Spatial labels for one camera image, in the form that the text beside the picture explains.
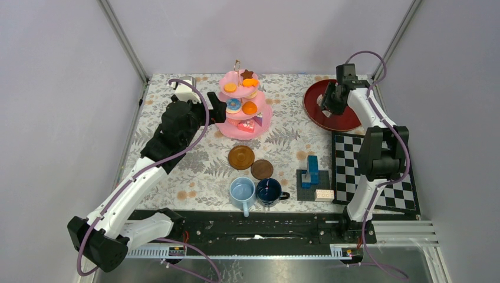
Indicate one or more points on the aluminium frame post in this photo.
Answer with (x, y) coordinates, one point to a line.
(401, 30)
(122, 38)

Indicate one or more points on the blue building block tower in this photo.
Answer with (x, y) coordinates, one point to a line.
(310, 176)

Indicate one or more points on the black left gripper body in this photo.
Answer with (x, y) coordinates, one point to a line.
(207, 110)

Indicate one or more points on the orange yellow fish pastry toy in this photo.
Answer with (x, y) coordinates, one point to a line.
(250, 82)

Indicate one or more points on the light blue mug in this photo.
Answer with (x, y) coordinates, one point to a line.
(242, 194)

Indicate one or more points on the light brown wooden coaster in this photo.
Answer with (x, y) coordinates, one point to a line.
(241, 157)

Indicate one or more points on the dark blue mug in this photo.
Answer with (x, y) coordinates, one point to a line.
(269, 192)

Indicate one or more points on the pink three-tier cake stand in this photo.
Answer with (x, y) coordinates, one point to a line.
(248, 115)

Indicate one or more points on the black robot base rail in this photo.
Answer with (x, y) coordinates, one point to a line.
(266, 233)

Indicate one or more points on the yellow round cake toy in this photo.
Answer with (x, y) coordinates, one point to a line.
(252, 95)

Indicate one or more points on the pink purple cake slice toy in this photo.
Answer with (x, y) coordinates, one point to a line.
(258, 119)

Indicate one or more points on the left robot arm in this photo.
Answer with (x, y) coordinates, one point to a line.
(103, 237)

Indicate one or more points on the aluminium frame post left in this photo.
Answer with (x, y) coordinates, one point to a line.
(122, 38)

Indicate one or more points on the grey building block baseplate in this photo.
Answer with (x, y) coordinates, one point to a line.
(308, 194)

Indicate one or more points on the aluminium frame post right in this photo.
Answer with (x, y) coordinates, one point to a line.
(401, 30)

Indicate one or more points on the white building block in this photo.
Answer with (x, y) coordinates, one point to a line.
(324, 195)

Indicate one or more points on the brown star cookie toy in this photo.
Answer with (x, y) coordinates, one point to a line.
(246, 74)

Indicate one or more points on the orange round cookie toy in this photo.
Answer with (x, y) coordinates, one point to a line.
(230, 87)

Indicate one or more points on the dark red round tray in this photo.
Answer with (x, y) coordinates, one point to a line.
(346, 122)

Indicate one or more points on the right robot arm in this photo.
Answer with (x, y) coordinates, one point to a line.
(383, 158)

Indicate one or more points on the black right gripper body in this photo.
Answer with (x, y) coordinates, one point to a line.
(331, 101)

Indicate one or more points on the dark brown wooden coaster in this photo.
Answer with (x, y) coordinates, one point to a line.
(262, 169)

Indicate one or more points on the black white checkerboard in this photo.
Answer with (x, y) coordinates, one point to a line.
(400, 197)

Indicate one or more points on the blue frosted donut toy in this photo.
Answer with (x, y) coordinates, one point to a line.
(233, 105)

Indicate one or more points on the orange tart toy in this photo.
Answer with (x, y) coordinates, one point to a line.
(249, 108)

